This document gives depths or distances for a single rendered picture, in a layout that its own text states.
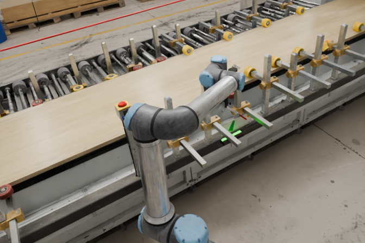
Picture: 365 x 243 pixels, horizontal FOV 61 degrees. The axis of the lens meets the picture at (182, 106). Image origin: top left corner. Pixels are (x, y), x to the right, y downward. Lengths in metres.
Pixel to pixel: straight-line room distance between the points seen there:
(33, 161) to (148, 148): 0.97
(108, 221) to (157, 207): 1.08
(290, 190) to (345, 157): 0.65
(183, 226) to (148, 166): 0.35
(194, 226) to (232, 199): 1.22
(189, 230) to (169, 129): 0.54
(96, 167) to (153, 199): 0.75
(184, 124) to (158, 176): 0.30
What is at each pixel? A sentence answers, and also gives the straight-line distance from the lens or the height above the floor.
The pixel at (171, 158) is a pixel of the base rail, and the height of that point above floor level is 0.70.
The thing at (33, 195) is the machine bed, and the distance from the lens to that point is 2.10.
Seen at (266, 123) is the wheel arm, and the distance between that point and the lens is 2.00.
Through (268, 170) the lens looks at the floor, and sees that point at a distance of 2.90.
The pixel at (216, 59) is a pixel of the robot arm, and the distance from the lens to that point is 1.70.
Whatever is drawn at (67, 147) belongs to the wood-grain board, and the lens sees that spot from 2.02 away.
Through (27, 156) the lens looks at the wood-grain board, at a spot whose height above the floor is 0.90.
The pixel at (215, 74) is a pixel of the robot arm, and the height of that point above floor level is 1.31.
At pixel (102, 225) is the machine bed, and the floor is 0.17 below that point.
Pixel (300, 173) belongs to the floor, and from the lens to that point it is 2.92.
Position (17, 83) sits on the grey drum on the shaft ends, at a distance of 3.13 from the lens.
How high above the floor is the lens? 2.10
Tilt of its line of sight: 35 degrees down
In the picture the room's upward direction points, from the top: 7 degrees counter-clockwise
